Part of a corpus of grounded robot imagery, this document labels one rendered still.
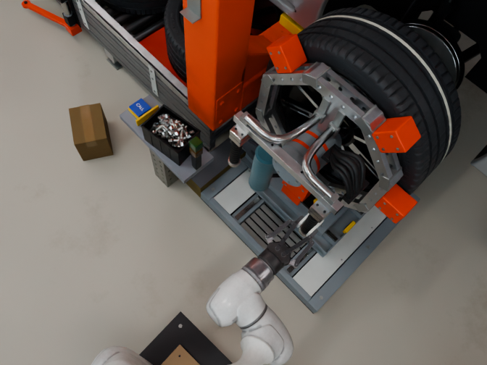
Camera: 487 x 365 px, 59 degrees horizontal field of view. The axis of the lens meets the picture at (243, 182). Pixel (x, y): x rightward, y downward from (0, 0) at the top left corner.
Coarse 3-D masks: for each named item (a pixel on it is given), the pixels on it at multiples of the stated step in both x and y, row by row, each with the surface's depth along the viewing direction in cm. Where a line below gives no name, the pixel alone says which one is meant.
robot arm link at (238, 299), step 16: (240, 272) 123; (224, 288) 119; (240, 288) 118; (256, 288) 120; (208, 304) 119; (224, 304) 117; (240, 304) 118; (256, 304) 119; (224, 320) 117; (240, 320) 119; (256, 320) 119
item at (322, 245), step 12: (264, 192) 209; (276, 204) 207; (288, 216) 205; (348, 216) 210; (360, 216) 209; (336, 228) 207; (348, 228) 204; (324, 240) 204; (336, 240) 202; (324, 252) 200
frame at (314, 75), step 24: (312, 72) 122; (264, 96) 148; (336, 96) 119; (360, 96) 120; (264, 120) 159; (360, 120) 118; (384, 120) 119; (384, 168) 124; (336, 192) 161; (384, 192) 131
